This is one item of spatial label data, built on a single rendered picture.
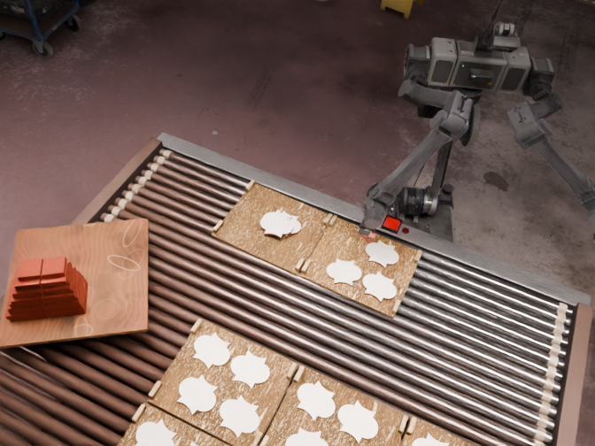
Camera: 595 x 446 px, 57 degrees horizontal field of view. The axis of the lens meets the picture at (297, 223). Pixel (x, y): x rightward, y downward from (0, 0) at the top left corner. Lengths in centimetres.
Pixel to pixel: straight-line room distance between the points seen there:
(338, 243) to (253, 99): 230
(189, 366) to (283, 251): 61
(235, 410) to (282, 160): 232
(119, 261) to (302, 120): 240
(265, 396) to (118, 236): 85
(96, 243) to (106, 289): 22
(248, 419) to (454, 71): 157
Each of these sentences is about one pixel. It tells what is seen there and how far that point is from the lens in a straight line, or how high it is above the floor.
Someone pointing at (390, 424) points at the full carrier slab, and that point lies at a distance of 201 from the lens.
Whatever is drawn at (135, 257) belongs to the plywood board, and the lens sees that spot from 219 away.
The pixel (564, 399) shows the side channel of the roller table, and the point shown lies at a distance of 224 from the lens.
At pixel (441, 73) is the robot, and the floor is 144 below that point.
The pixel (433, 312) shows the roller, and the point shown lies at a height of 92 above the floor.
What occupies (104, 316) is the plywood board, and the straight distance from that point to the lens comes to 208.
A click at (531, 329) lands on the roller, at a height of 92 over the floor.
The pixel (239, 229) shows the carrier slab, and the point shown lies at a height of 94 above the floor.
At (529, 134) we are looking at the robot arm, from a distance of 203.
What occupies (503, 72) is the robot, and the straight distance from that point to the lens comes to 245.
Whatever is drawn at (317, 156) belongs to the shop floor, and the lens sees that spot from 398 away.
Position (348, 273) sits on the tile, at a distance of 223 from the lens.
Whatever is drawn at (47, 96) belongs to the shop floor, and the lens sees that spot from 470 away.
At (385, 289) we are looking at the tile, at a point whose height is 95.
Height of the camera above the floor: 280
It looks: 52 degrees down
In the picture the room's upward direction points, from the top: 5 degrees clockwise
